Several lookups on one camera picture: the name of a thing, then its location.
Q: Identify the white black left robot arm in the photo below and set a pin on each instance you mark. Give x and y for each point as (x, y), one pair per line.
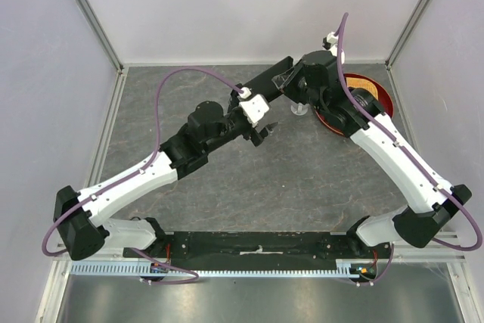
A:
(81, 217)

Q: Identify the woven bamboo basket tray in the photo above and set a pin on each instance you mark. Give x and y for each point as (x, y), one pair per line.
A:
(362, 83)

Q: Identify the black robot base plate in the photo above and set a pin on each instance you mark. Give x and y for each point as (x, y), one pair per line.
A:
(248, 262)

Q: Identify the aluminium front frame rail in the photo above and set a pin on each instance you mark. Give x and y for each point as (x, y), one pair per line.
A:
(435, 245)

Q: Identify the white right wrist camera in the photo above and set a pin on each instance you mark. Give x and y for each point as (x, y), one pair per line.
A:
(330, 43)

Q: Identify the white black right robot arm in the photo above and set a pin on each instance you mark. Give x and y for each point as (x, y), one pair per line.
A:
(432, 201)

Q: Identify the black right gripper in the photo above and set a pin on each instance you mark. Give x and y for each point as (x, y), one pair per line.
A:
(282, 79)

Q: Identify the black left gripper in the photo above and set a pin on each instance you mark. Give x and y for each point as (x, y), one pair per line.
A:
(257, 138)

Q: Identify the black zippered tool case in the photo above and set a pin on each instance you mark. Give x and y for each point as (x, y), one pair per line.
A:
(263, 84)

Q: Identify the blue slotted cable duct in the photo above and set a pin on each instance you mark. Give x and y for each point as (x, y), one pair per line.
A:
(144, 269)

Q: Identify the pale blue footed mug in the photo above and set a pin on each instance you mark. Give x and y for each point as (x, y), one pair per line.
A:
(299, 109)

